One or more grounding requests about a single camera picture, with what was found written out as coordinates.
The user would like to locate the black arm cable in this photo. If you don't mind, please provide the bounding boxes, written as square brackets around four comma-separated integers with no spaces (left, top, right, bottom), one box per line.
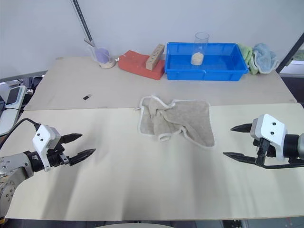
[255,140,304,170]
[0,118,40,151]

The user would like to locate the red brick-shaped block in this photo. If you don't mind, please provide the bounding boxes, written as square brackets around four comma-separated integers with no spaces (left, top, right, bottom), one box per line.
[117,49,166,80]

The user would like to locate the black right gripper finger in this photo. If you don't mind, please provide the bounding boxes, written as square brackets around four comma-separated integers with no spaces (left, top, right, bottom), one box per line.
[222,152,258,165]
[230,123,253,133]

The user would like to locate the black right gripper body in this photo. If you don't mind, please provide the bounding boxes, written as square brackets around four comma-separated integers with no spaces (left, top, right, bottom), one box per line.
[252,137,277,165]

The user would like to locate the light blue cloth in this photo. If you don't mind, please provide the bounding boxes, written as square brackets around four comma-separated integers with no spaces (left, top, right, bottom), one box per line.
[251,42,280,75]

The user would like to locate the beige towel with white trim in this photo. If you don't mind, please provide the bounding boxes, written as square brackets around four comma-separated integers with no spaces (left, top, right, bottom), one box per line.
[136,95,216,149]

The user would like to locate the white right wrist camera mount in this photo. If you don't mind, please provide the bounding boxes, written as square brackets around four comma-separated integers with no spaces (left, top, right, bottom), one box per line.
[250,114,288,161]

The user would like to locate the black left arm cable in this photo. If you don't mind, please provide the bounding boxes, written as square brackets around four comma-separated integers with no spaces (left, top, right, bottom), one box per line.
[0,118,40,151]

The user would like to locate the clear beaker with purple scoop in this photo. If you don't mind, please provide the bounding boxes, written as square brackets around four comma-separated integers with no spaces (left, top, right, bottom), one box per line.
[88,43,117,70]

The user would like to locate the white device with screen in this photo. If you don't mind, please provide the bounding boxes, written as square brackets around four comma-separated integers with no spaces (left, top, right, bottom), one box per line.
[0,85,27,136]

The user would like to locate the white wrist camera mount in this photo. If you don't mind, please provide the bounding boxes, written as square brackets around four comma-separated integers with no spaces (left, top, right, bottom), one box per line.
[32,124,61,172]
[250,114,288,161]

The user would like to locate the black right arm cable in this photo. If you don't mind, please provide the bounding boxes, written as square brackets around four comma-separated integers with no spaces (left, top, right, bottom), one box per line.
[255,140,304,170]

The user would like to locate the threaded metal rod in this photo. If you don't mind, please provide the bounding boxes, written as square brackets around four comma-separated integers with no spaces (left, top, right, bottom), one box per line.
[71,0,97,48]

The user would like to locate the black slanted pole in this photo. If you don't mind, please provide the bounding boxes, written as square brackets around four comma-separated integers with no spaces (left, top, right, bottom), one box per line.
[275,31,304,73]

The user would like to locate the blue plastic bin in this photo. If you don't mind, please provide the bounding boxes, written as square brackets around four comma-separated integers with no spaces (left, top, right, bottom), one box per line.
[164,42,249,82]

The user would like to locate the clear cup with grains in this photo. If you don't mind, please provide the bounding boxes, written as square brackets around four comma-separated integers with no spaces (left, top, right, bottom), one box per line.
[190,32,210,66]

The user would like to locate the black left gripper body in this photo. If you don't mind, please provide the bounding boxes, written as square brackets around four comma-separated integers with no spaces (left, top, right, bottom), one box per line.
[46,141,72,168]

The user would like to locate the wooden block with holes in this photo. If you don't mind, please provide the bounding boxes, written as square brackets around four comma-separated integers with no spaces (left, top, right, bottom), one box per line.
[145,43,165,71]

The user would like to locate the black equipment clutter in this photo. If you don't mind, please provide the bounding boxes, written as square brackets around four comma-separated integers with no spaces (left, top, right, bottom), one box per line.
[18,70,48,96]

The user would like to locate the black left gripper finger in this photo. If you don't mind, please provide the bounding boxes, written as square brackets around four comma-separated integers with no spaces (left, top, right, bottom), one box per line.
[59,133,84,144]
[68,148,96,166]

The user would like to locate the green cloth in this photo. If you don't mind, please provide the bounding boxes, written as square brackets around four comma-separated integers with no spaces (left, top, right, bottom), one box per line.
[237,43,258,76]

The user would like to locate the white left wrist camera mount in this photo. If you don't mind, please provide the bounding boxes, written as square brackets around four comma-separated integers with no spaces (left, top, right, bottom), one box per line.
[32,124,61,172]

